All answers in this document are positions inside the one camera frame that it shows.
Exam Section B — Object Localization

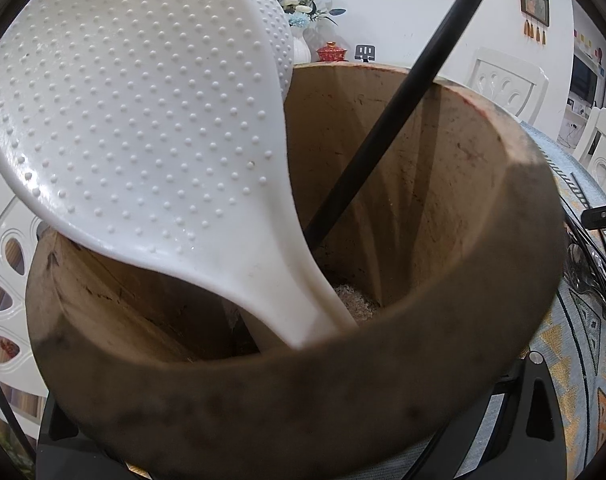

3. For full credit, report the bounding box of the white dotted rice paddle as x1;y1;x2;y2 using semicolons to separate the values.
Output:
0;0;358;351
228;0;296;103

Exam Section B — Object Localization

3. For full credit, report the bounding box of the wooden utensil holder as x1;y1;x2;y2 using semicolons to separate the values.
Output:
25;62;568;480

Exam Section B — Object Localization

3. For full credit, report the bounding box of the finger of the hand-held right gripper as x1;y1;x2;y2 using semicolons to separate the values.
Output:
580;199;606;231

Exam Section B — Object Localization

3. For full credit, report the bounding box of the black screen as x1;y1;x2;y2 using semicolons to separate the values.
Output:
569;55;600;106

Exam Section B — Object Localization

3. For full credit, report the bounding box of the small framed wall picture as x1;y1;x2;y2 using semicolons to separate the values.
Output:
519;0;551;27

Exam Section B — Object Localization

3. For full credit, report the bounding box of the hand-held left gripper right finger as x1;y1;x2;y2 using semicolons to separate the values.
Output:
403;351;568;480

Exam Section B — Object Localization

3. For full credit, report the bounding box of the blue patterned table mat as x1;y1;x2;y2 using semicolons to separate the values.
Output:
373;122;606;480

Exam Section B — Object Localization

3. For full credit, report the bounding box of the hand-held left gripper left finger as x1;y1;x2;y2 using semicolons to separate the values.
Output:
35;395;134;480

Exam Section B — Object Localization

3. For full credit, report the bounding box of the white vase with blue flowers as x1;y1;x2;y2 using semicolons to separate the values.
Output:
275;0;346;63

